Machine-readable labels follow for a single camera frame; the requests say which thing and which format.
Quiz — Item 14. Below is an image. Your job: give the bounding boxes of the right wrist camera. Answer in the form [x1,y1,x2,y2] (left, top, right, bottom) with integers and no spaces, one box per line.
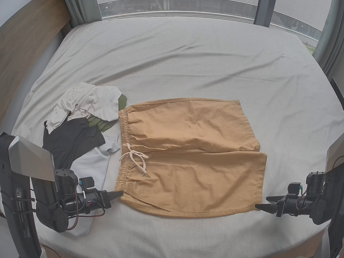
[288,182,302,196]

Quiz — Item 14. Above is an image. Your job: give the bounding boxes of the tan shorts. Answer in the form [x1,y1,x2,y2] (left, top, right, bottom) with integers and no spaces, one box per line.
[114,98,268,219]

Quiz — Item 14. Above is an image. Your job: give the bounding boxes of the green garment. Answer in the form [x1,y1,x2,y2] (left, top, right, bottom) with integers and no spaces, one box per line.
[87,94,127,132]

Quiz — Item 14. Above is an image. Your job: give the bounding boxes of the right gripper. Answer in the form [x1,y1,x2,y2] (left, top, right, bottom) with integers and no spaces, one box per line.
[255,195,307,217]

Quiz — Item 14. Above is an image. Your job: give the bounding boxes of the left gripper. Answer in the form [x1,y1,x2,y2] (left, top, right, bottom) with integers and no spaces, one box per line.
[78,190,112,212]

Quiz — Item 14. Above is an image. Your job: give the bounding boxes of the cream white garment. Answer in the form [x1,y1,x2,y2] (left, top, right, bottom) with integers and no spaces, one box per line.
[47,83,121,134]

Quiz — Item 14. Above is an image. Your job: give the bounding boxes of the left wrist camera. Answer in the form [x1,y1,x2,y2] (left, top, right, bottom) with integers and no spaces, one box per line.
[77,176,95,192]

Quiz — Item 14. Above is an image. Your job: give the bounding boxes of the black garment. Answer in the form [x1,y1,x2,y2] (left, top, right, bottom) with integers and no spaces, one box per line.
[42,118,106,171]

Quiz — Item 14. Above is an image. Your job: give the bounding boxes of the pale grey garment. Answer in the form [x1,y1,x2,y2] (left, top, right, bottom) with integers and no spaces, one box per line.
[67,135,120,237]

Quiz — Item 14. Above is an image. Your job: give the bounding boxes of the grey-green curtain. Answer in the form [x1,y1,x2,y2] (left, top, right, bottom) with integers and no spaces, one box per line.
[58,0,104,28]
[313,0,344,77]

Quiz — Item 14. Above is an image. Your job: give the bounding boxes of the bed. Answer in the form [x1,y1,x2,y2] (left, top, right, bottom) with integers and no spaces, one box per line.
[0,0,344,258]

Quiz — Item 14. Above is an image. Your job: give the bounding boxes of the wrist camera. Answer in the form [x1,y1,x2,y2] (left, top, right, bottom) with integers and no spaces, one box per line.
[77,176,95,192]
[288,182,302,196]

